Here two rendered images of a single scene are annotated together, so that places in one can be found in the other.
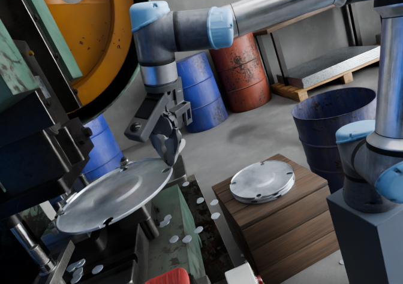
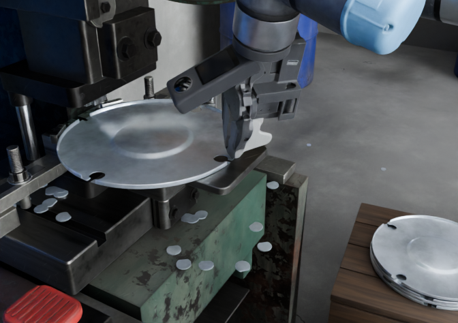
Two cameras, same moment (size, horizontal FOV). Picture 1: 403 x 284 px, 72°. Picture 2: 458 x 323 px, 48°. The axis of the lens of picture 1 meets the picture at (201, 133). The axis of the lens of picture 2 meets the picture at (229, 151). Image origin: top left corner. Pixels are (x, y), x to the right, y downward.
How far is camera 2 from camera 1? 0.28 m
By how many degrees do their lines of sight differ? 31
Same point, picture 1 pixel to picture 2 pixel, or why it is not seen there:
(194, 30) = not seen: outside the picture
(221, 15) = not seen: outside the picture
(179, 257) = (153, 277)
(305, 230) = not seen: outside the picture
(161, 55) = (262, 4)
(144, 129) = (187, 97)
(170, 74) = (268, 39)
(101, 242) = (92, 188)
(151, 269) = (118, 263)
